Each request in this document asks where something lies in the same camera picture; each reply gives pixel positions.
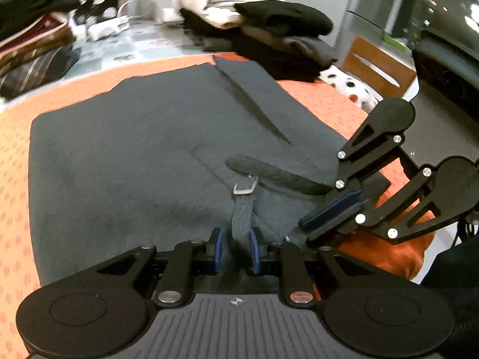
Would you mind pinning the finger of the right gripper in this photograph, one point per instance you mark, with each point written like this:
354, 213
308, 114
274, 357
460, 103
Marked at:
335, 203
322, 231

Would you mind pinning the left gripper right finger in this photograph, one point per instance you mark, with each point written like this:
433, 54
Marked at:
285, 261

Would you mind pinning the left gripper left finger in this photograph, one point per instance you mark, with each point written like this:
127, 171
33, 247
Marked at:
188, 260

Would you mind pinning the dark grey trousers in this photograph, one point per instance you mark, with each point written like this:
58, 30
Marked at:
165, 158

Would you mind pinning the orange patterned table mat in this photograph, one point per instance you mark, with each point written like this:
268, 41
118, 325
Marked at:
18, 271

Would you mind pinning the wooden chair right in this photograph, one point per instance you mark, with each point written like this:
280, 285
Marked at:
387, 76

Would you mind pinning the white spotted cushion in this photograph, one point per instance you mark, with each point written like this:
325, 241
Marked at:
362, 95

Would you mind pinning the grey refrigerator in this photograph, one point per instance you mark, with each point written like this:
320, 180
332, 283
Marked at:
367, 19

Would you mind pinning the black garment right pile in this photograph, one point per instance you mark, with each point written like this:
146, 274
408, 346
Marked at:
285, 38

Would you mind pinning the checkered tablecloth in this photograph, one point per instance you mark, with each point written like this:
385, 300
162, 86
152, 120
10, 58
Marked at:
143, 42

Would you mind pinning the cream white sweater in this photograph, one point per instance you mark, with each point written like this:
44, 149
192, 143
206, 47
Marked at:
220, 14

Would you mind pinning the grey plaid folded garment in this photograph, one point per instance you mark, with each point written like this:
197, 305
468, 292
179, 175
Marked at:
47, 68

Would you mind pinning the white power strip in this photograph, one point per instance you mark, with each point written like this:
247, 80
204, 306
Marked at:
105, 29

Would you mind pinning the brown patterned folded garment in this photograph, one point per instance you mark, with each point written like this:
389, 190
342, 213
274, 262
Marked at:
35, 47

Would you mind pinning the maroon white folded garment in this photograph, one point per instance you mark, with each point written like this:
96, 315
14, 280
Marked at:
46, 25

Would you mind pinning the black folded garment top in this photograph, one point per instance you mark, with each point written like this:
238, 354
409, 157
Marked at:
16, 15

